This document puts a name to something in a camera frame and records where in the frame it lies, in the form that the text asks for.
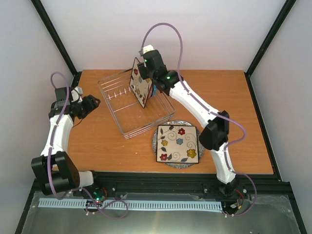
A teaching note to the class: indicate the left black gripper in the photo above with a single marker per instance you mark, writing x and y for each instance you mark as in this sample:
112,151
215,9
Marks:
91,105

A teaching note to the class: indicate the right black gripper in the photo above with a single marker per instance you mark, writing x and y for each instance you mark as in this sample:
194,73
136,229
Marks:
141,70

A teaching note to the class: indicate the white square floral plate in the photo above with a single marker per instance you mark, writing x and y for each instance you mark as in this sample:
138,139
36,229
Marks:
140,87

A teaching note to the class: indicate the blue polka dot plate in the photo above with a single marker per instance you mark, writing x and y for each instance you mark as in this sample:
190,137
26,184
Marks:
152,91

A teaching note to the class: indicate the chrome wire dish rack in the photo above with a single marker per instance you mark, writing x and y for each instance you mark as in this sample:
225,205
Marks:
130,117

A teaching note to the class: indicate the grey speckled round plate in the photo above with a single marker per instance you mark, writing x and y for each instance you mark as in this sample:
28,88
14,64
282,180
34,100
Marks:
184,123

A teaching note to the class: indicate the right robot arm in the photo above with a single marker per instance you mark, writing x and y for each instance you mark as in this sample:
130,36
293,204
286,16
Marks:
214,136

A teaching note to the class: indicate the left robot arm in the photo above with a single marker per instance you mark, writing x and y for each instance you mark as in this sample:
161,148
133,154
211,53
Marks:
53,169

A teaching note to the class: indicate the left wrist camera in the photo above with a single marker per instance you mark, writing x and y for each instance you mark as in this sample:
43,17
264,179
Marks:
74,96

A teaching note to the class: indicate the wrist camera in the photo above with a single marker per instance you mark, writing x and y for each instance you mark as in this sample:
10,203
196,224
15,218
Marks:
145,49
74,96

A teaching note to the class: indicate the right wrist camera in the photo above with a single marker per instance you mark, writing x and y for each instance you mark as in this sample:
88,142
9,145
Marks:
145,49

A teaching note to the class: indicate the black aluminium frame rail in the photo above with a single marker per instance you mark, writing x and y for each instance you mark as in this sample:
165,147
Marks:
205,185

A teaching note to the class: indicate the light blue cable duct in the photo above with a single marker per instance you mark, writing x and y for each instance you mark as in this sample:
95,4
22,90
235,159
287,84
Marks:
134,205

